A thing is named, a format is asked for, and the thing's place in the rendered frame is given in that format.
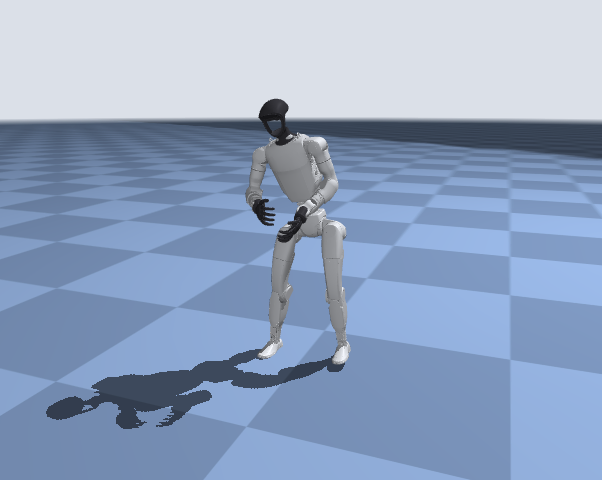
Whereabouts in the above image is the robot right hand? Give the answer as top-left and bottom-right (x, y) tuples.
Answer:
(253, 199), (275, 226)

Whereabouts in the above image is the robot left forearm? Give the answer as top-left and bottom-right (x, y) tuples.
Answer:
(296, 179), (338, 219)

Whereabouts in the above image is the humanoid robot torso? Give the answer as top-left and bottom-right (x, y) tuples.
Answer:
(265, 133), (327, 237)

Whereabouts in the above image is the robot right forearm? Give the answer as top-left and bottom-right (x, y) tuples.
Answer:
(245, 187), (265, 211)

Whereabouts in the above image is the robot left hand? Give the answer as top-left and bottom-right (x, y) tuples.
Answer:
(277, 206), (308, 243)

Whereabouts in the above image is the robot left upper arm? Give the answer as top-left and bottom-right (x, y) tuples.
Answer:
(303, 137), (338, 192)

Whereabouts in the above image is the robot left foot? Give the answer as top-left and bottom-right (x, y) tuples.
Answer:
(332, 341), (351, 364)

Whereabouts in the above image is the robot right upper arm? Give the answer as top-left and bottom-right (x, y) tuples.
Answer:
(249, 146), (268, 198)

